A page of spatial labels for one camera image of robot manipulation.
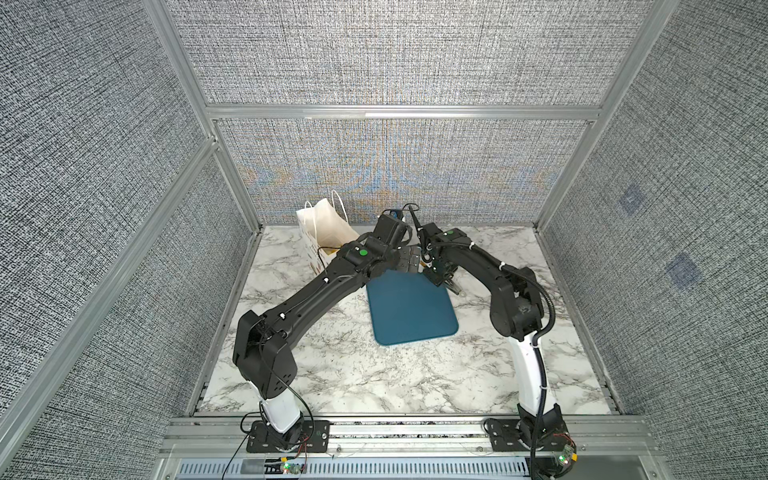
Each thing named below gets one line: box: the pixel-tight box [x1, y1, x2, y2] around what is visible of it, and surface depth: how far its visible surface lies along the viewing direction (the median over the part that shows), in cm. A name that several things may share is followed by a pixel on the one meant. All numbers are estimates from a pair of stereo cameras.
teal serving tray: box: [366, 270, 459, 346], surface depth 97 cm
